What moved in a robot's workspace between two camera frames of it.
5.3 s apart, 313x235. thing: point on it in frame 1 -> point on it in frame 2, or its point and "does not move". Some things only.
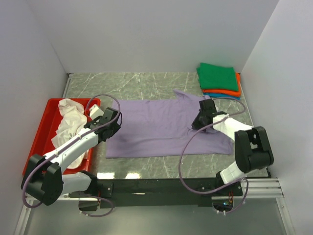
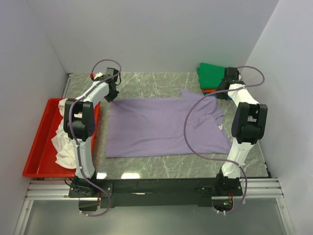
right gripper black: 195,124 -> 221,96
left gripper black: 116,127 -> 110,98
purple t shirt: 159,127 does not move
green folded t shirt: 215,77 does not move
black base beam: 155,193 does not move
